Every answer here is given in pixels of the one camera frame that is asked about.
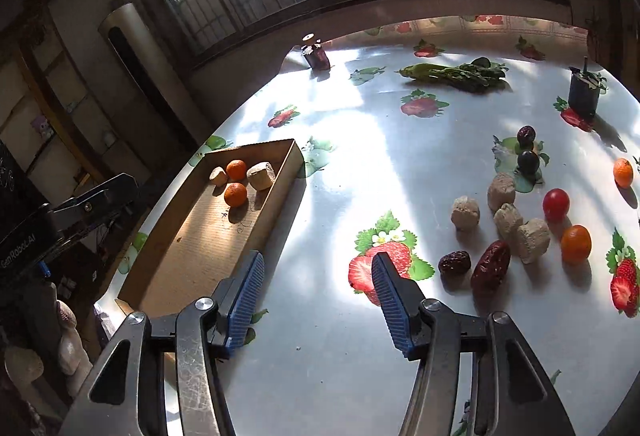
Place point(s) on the red cherry tomato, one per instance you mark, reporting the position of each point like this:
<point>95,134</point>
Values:
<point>556,204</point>

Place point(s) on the pale rounded object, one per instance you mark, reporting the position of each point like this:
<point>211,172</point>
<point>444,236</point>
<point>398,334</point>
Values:
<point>22,363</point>
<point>70,341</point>

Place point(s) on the light green long pepper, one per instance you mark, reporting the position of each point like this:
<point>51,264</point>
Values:
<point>417,71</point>

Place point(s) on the round dark red date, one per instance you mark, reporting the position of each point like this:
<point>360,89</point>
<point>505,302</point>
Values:
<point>526,134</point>

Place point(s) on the wooden shelf cabinet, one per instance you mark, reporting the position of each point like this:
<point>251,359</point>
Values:
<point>60,81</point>

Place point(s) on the dark leafy greens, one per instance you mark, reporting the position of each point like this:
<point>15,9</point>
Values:
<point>472,77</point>

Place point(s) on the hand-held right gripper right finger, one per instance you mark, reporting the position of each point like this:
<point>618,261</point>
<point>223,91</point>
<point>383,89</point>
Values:
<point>392,311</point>

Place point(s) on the shallow cardboard box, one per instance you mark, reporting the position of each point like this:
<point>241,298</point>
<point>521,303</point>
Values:
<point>200,241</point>

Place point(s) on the fruit print tablecloth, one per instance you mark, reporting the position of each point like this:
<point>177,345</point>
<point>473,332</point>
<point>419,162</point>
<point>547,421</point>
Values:
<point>350,166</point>

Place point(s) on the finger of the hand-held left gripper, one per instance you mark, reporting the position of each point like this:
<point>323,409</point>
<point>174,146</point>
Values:
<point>95,201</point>

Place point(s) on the beige crumbly block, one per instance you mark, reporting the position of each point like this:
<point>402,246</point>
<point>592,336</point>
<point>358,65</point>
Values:
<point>501,191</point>
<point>508,219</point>
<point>465,212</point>
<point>532,240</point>
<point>261,175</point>

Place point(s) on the dark purple plum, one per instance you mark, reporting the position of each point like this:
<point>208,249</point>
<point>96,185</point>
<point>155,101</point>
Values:
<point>528,161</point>

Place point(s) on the small dark glass bottle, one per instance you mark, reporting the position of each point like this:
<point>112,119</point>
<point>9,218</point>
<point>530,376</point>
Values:
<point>316,55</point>

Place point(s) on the large wrinkled red date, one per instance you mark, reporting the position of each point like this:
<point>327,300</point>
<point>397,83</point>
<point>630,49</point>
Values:
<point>491,266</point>

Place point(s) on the dark green avocado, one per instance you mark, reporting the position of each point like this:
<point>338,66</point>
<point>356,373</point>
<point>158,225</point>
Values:
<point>481,62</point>

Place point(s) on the small beige crumbly piece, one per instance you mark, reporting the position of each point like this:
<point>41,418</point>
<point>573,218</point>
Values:
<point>218,175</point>

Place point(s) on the small orange tangerine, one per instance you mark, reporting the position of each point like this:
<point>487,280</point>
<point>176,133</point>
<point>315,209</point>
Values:
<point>236,169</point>
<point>576,243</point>
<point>623,172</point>
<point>235,194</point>

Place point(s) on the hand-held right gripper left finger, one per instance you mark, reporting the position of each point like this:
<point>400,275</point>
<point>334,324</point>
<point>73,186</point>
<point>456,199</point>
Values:
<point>245,301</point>

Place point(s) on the black cup with stick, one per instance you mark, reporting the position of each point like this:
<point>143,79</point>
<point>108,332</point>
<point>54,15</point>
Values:
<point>584,93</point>

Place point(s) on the small wrinkled red date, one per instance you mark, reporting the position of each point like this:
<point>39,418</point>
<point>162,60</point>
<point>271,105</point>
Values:
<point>454,262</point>

